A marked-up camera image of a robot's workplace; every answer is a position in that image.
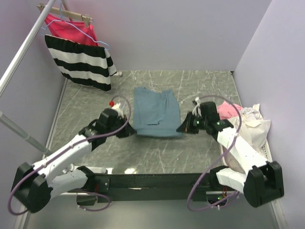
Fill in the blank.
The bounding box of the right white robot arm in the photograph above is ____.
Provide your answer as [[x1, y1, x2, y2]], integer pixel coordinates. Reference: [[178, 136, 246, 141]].
[[176, 98, 284, 208]]

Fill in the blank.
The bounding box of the pink t shirt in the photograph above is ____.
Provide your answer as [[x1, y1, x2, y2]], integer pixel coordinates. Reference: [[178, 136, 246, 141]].
[[217, 101, 238, 120]]

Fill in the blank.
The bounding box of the blue t shirt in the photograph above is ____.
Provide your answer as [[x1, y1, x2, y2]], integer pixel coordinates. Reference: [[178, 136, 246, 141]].
[[133, 87, 182, 138]]

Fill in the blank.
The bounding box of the wooden clip hanger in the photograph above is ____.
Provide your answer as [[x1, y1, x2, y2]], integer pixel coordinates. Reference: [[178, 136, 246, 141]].
[[46, 7, 93, 28]]

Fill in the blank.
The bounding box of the black base beam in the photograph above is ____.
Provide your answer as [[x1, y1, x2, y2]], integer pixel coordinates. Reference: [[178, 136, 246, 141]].
[[66, 173, 238, 203]]

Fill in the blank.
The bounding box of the black white striped garment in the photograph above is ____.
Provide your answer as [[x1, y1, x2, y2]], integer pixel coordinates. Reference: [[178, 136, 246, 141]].
[[45, 35, 117, 92]]

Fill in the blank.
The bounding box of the blue wire hanger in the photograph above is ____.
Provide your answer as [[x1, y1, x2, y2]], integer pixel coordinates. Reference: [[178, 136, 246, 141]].
[[40, 1, 111, 51]]

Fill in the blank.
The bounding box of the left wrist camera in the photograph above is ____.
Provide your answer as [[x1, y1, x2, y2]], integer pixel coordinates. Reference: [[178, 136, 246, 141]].
[[109, 101, 124, 117]]

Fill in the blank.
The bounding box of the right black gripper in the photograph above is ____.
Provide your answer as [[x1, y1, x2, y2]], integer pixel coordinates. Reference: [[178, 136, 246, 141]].
[[177, 111, 208, 135]]

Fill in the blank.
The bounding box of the white t shirt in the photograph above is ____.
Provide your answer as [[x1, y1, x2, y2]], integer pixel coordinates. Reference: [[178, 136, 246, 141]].
[[236, 104, 271, 152]]

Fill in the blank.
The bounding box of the metal clothes rack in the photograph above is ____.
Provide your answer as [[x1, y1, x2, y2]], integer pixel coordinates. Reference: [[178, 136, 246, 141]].
[[0, 0, 123, 175]]

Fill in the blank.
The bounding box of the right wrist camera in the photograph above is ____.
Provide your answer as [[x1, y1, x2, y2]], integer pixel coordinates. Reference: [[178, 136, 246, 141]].
[[192, 97, 202, 117]]

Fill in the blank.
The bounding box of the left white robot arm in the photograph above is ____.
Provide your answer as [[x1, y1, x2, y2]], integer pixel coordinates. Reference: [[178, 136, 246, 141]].
[[7, 105, 135, 216]]

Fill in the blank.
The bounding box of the red pink garment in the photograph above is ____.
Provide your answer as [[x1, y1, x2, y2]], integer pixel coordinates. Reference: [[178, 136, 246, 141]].
[[44, 13, 99, 47]]

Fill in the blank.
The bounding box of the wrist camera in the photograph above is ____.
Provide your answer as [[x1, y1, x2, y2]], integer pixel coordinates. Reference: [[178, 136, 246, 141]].
[[109, 101, 124, 117], [192, 97, 202, 117]]

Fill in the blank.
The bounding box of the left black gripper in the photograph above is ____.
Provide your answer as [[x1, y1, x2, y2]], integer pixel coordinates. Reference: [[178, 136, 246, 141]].
[[106, 114, 136, 138]]

